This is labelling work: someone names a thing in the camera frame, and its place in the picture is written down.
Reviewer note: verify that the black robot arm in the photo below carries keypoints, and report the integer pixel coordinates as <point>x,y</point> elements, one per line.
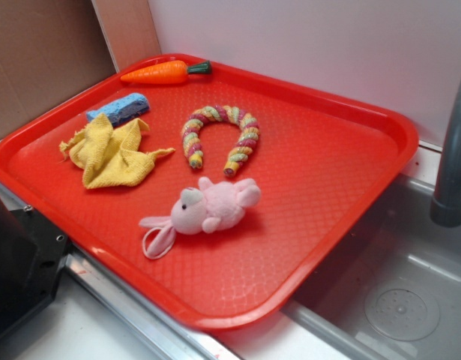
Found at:
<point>33,252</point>

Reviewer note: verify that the pink plush bunny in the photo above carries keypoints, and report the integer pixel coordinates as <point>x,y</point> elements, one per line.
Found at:
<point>207,208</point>

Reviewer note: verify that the red plastic tray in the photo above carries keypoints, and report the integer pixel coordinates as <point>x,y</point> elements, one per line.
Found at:
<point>321,161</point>

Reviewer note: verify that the orange toy carrot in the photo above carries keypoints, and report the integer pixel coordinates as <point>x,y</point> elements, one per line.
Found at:
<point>167,73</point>

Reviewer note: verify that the yellow cloth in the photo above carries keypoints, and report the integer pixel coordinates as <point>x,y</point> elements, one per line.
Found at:
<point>110,156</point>

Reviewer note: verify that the blue sponge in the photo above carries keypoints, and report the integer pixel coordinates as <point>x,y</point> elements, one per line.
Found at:
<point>122,110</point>

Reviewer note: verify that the grey toy sink basin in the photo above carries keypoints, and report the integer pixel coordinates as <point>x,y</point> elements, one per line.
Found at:
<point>391,288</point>

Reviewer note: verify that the grey faucet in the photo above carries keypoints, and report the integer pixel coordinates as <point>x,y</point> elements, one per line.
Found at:
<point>445,209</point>

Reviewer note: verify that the brown cardboard panel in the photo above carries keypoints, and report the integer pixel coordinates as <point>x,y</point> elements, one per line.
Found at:
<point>51,51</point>

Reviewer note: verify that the multicolour twisted rope toy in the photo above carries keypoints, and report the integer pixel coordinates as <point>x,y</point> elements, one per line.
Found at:
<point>242,149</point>

